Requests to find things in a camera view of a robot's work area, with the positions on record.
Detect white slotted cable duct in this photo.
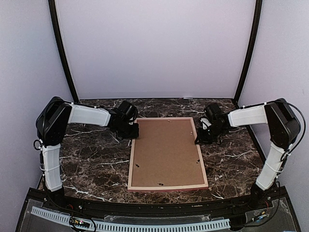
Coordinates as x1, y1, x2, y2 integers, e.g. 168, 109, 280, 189
30, 206, 230, 232

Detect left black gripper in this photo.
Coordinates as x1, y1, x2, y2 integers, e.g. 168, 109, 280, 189
114, 121, 139, 140

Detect black corner post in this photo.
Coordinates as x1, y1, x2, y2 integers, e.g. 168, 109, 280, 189
48, 0, 79, 103
233, 0, 263, 103

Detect right black corner post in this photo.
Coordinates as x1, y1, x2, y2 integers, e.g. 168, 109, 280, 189
233, 0, 263, 103

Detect black front table rail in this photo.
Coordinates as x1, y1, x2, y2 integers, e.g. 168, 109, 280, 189
55, 194, 266, 218

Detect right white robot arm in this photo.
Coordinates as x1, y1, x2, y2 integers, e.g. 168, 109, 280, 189
195, 98, 306, 190

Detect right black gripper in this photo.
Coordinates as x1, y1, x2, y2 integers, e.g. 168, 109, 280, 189
195, 123, 225, 145

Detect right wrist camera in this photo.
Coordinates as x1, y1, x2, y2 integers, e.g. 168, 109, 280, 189
199, 116, 211, 130

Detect left black corner post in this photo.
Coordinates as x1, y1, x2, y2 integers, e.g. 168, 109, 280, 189
48, 0, 79, 103

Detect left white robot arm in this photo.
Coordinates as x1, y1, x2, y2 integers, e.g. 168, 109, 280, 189
36, 97, 139, 192

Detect brown cardboard backing board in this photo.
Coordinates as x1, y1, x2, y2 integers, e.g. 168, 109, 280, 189
129, 119, 207, 187

